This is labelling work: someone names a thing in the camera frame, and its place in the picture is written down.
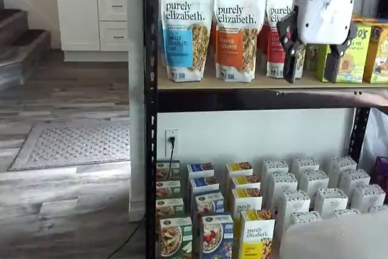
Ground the black metal shelving unit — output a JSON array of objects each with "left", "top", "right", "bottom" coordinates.
[{"left": 144, "top": 0, "right": 388, "bottom": 259}]

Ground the yellow Bobo's box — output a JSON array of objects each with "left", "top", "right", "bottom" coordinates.
[{"left": 363, "top": 25, "right": 388, "bottom": 84}]

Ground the dark wooden staircase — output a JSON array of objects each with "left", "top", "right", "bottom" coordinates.
[{"left": 0, "top": 0, "right": 52, "bottom": 90}]

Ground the blue flax plus oatmeal box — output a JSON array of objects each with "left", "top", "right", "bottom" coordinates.
[
  {"left": 187, "top": 163, "right": 215, "bottom": 181},
  {"left": 193, "top": 191, "right": 225, "bottom": 215},
  {"left": 201, "top": 212, "right": 234, "bottom": 259},
  {"left": 190, "top": 176, "right": 219, "bottom": 196}
]

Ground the green snack box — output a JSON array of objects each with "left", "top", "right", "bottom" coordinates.
[{"left": 304, "top": 43, "right": 330, "bottom": 72}]

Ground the yellow purely elizabeth box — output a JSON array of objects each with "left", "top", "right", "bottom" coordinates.
[
  {"left": 240, "top": 209, "right": 276, "bottom": 259},
  {"left": 226, "top": 161, "right": 254, "bottom": 178},
  {"left": 230, "top": 175, "right": 261, "bottom": 192},
  {"left": 232, "top": 187, "right": 263, "bottom": 212}
]

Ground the grey floor mat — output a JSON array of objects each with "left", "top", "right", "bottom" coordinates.
[{"left": 8, "top": 121, "right": 131, "bottom": 171}]

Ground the thin black power cable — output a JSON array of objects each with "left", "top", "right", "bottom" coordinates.
[{"left": 118, "top": 215, "right": 146, "bottom": 259}]

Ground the white plastic bag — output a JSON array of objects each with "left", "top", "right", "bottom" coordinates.
[{"left": 362, "top": 109, "right": 388, "bottom": 166}]

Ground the black plug cord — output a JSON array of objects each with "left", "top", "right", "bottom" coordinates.
[{"left": 167, "top": 136, "right": 177, "bottom": 178}]

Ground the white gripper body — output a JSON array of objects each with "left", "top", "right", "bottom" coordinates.
[{"left": 292, "top": 0, "right": 357, "bottom": 44}]

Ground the green Bobo's apple pie box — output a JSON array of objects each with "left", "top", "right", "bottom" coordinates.
[{"left": 316, "top": 22, "right": 372, "bottom": 83}]

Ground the blue label granola bag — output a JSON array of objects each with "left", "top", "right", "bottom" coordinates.
[{"left": 160, "top": 0, "right": 216, "bottom": 83}]

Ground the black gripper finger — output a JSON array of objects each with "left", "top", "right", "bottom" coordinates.
[
  {"left": 276, "top": 6, "right": 306, "bottom": 84},
  {"left": 323, "top": 21, "right": 358, "bottom": 84}
]

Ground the green apple cinnamon oatmeal box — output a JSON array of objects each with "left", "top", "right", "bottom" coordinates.
[
  {"left": 156, "top": 180, "right": 182, "bottom": 201},
  {"left": 156, "top": 160, "right": 180, "bottom": 181},
  {"left": 156, "top": 198, "right": 185, "bottom": 219},
  {"left": 159, "top": 217, "right": 193, "bottom": 259}
]

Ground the orange label granola bag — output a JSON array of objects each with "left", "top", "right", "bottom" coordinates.
[{"left": 213, "top": 0, "right": 267, "bottom": 82}]

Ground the white wall outlet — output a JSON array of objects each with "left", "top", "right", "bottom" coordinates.
[{"left": 165, "top": 129, "right": 179, "bottom": 158}]

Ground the red label granola bag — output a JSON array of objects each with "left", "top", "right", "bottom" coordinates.
[{"left": 265, "top": 0, "right": 307, "bottom": 78}]

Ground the white kitchen cabinet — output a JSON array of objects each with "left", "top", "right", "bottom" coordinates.
[{"left": 55, "top": 0, "right": 128, "bottom": 62}]

